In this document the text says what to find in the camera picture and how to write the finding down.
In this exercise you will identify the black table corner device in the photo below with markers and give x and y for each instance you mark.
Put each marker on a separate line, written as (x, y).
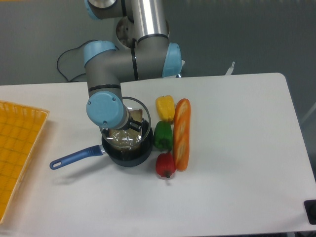
(310, 208)

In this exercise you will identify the dark pot with blue handle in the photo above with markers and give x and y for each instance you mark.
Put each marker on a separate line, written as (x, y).
(129, 157)

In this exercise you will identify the green bell pepper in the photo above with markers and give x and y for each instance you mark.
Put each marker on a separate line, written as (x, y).
(163, 136)

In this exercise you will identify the yellow bell pepper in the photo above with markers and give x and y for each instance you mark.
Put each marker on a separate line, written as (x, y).
(165, 108)

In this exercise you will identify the yellow woven basket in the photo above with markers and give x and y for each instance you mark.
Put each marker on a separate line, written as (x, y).
(20, 128)

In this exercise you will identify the wrapped bread slice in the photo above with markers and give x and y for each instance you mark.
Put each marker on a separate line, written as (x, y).
(124, 139)

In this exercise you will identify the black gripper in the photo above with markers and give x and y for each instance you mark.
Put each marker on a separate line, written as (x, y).
(132, 124)

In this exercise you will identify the white table bracket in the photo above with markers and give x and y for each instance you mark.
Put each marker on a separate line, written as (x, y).
(230, 69)

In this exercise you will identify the red bell pepper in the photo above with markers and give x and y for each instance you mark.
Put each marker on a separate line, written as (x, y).
(165, 166)

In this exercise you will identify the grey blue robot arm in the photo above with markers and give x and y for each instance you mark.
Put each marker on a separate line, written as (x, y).
(107, 67)

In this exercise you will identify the glass pot lid blue knob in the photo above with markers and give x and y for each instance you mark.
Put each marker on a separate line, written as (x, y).
(139, 113)

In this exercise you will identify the orange baguette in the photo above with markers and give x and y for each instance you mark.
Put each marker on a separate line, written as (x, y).
(181, 134)

